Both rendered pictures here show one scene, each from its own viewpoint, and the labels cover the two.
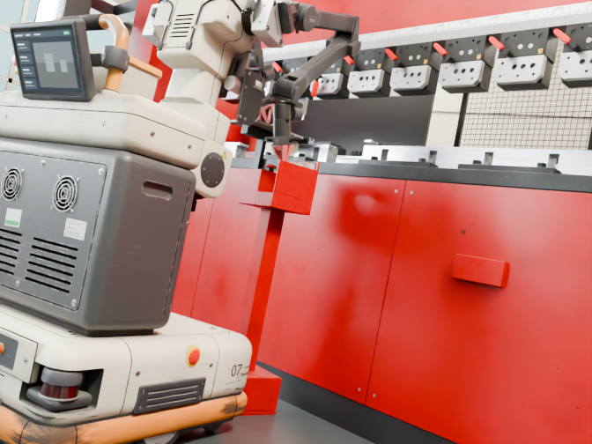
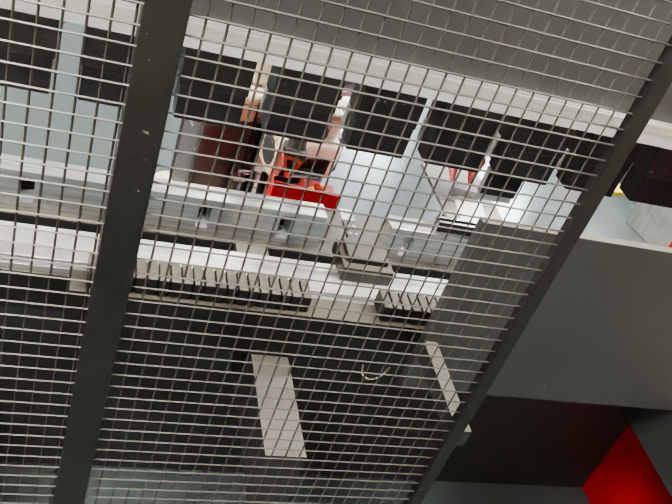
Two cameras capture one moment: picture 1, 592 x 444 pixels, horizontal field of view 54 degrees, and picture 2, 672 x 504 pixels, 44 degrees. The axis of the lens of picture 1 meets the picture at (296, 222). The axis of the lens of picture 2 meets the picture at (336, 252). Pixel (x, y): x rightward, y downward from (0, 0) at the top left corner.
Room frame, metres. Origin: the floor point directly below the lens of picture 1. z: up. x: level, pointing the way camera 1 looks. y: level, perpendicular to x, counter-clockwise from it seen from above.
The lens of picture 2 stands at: (2.93, -1.82, 2.06)
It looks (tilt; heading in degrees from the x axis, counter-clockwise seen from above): 34 degrees down; 113
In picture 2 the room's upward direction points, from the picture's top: 21 degrees clockwise
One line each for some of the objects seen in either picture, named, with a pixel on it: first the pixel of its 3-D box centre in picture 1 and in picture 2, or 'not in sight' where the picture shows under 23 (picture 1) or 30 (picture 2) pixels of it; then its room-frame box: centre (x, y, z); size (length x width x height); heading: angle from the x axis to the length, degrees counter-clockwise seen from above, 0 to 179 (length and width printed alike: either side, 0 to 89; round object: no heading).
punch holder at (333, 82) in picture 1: (332, 76); (458, 130); (2.36, -0.04, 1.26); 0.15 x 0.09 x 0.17; 46
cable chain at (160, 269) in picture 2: not in sight; (202, 283); (2.24, -0.74, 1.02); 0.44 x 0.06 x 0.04; 46
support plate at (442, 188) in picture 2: (265, 129); (462, 194); (2.38, 0.19, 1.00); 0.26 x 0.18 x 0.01; 136
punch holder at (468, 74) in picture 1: (467, 65); (213, 80); (1.94, -0.47, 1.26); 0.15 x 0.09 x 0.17; 46
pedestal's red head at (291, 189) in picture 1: (278, 182); (299, 199); (1.96, 0.08, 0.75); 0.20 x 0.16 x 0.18; 37
